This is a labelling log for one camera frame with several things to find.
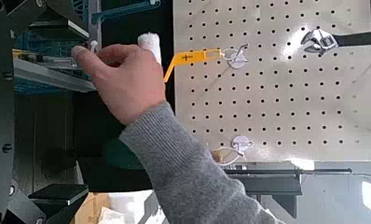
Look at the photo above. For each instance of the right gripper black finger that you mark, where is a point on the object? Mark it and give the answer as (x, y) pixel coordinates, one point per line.
(56, 194)
(56, 14)

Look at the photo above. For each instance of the grey knit sleeve forearm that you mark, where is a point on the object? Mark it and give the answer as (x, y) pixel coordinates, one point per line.
(189, 171)

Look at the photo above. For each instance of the blue grey plastic crate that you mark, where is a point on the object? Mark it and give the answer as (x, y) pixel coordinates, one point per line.
(50, 76)

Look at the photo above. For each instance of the grey-sleeved person's hand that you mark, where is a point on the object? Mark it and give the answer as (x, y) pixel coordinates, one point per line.
(127, 77)

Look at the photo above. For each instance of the brown cardboard box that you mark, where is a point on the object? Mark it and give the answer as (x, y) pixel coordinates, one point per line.
(90, 208)

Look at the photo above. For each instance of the black back panel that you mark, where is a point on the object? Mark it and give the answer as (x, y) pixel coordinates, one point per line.
(90, 124)

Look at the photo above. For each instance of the white pegboard hook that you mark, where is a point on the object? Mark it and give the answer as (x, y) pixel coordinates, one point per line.
(238, 60)
(241, 143)

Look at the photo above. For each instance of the black metal stand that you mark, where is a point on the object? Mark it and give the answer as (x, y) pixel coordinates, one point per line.
(267, 183)

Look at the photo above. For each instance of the cream metal pegboard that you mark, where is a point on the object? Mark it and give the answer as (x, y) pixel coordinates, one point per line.
(283, 99)

